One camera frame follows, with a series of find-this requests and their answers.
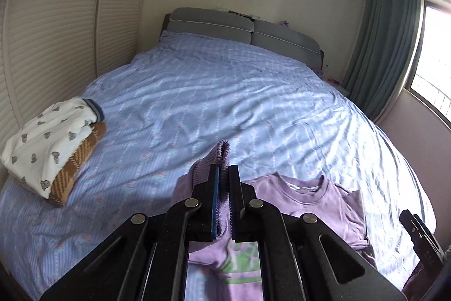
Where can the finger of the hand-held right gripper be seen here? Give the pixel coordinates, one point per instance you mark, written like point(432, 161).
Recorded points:
point(421, 234)

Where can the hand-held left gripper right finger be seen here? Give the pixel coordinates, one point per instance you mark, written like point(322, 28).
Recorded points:
point(233, 202)

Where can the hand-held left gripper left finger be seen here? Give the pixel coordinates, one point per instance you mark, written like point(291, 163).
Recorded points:
point(213, 205)

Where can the purple sweatshirt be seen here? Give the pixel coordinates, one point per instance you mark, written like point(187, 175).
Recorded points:
point(317, 205)

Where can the blue striped bed cover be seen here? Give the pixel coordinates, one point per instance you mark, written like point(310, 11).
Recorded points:
point(218, 100)

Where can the brown striped garment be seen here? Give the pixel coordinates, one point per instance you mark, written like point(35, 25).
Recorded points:
point(75, 165)

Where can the white nightstand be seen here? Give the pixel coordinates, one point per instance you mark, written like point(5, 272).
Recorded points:
point(338, 86)

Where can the window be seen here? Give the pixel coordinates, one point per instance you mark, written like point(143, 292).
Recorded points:
point(433, 57)

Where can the white bear-print garment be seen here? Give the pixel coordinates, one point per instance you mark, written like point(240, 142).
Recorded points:
point(45, 146)

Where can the small purple ornament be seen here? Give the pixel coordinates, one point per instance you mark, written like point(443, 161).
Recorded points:
point(285, 23)

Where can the dark flat object on headboard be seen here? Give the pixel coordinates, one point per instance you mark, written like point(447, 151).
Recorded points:
point(245, 14)

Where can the teal curtain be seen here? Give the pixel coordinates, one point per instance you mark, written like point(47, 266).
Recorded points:
point(384, 43)

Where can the white louvred wardrobe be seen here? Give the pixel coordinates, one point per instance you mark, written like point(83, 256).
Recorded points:
point(63, 26)

